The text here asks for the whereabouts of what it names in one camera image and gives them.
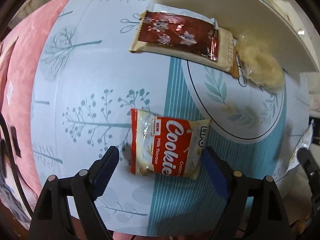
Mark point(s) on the teal striped mat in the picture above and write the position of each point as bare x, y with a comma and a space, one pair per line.
182, 205

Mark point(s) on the clear pale puffed snack packet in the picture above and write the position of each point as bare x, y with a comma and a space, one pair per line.
262, 67

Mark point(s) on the shiny white packet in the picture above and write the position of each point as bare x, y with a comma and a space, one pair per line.
303, 140

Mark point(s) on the red white cookie packet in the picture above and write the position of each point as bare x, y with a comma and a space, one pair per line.
167, 145

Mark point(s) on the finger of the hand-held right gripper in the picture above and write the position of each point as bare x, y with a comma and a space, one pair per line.
310, 167

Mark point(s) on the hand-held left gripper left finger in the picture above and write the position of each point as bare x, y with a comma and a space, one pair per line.
105, 175

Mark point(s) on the white tree print tablecloth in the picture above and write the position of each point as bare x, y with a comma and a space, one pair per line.
100, 67

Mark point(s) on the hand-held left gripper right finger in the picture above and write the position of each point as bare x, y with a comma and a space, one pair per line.
215, 175

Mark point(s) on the red white cookies packet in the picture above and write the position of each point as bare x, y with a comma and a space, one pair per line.
226, 52

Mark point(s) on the pink blanket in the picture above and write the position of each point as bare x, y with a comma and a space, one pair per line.
22, 67

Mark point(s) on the white plastic bin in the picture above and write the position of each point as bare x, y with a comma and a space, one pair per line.
250, 12

